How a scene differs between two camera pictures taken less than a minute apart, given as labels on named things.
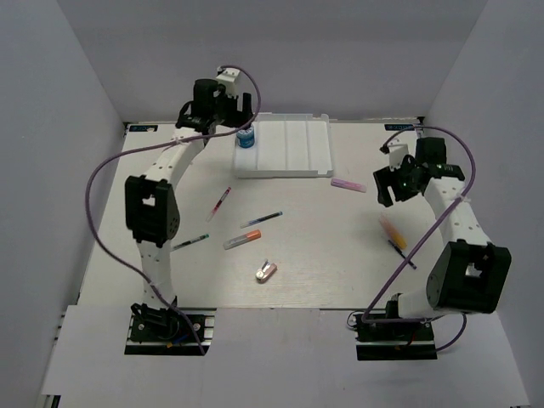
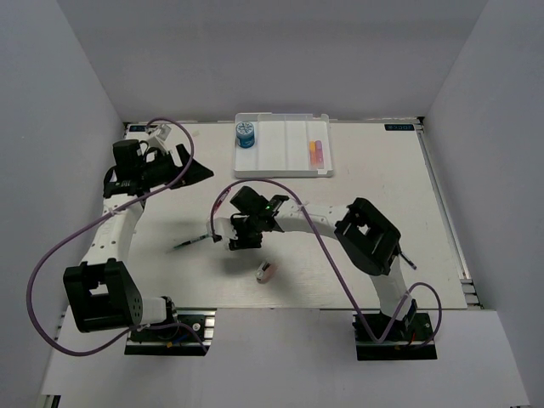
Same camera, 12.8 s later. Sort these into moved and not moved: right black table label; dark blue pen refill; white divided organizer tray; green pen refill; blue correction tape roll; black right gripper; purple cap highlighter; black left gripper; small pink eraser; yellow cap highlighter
Moved: purple cap highlighter; black left gripper; black right gripper; yellow cap highlighter
Not moved: small pink eraser; green pen refill; dark blue pen refill; right black table label; blue correction tape roll; white divided organizer tray
